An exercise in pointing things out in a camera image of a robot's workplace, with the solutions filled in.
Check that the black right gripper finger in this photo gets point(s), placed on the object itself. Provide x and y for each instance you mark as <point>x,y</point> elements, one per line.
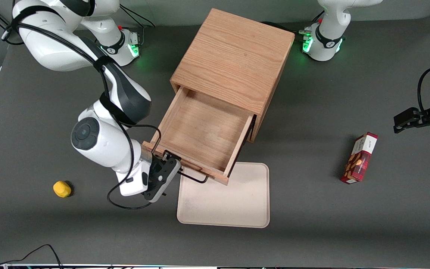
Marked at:
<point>177,163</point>
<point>167,155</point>

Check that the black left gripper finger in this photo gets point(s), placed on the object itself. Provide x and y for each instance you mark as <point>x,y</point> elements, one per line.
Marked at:
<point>405,119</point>

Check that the right gripper body grey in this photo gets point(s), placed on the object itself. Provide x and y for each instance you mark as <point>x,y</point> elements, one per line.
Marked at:
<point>158,163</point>

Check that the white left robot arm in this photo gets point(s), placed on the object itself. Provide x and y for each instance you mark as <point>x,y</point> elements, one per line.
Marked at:
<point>327,41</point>

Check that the wooden drawer cabinet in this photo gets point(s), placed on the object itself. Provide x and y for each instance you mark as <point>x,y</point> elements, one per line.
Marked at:
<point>233,56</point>

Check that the red cookie box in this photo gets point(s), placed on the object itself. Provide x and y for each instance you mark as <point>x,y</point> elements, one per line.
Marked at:
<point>360,160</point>

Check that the beige rectangular tray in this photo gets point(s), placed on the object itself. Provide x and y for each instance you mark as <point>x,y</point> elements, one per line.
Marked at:
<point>222,205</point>

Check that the yellow lemon toy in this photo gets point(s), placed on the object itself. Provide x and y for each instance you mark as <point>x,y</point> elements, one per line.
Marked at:
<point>62,189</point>

